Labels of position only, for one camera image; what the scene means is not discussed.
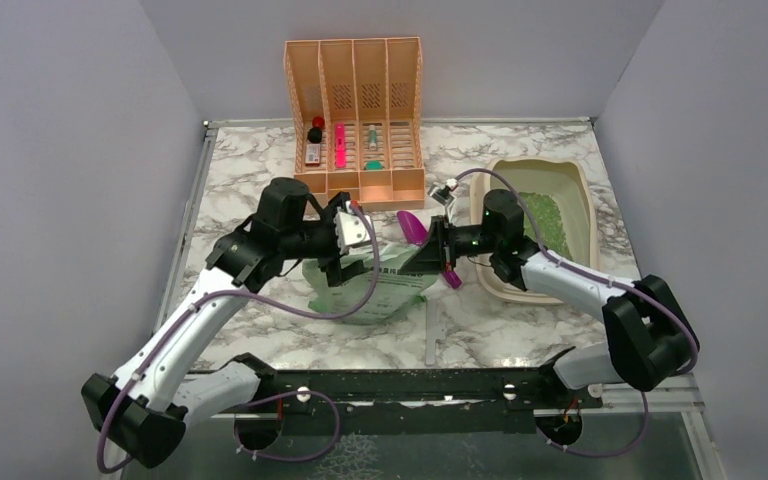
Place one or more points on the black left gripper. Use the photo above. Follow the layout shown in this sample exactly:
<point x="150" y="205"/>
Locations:
<point x="332" y="265"/>

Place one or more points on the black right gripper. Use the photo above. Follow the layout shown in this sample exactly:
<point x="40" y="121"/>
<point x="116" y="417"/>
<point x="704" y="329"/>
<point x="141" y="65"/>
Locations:
<point x="429" y="258"/>

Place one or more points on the purple litter scoop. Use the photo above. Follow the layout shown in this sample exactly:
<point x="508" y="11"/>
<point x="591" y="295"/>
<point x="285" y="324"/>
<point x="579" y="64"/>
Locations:
<point x="415" y="233"/>

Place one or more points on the green litter bag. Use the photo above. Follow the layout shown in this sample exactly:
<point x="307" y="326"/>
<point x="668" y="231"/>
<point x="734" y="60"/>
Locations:
<point x="394" y="293"/>

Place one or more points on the beige litter box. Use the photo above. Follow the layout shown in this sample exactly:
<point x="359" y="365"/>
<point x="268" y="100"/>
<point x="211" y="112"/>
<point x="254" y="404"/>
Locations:
<point x="557" y="193"/>

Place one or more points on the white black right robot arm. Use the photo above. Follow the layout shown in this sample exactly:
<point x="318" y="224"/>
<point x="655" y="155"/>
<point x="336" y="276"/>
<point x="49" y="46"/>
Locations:
<point x="648" y="337"/>

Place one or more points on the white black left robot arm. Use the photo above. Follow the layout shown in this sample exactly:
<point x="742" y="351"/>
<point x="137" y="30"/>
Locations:
<point x="143" y="410"/>

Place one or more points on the red white small box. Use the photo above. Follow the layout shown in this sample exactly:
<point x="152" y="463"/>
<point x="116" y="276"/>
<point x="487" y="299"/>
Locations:
<point x="312" y="155"/>

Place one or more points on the green tape dispenser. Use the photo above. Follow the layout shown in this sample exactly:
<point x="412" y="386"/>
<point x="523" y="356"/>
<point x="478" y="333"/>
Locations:
<point x="374" y="165"/>

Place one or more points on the red and black stamp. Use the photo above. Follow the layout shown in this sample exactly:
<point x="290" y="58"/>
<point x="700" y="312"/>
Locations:
<point x="316" y="132"/>

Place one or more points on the green white glue stick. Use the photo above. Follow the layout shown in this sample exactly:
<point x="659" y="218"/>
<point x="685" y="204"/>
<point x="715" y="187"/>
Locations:
<point x="372" y="138"/>

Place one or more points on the orange plastic file organizer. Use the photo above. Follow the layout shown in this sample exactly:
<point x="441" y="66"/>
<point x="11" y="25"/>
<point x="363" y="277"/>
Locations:
<point x="360" y="82"/>

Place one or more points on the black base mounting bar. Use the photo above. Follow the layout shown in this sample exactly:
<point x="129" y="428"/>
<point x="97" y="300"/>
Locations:
<point x="401" y="401"/>

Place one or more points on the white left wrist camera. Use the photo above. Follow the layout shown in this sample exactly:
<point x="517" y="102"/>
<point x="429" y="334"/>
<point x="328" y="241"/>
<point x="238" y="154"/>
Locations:
<point x="353" y="227"/>

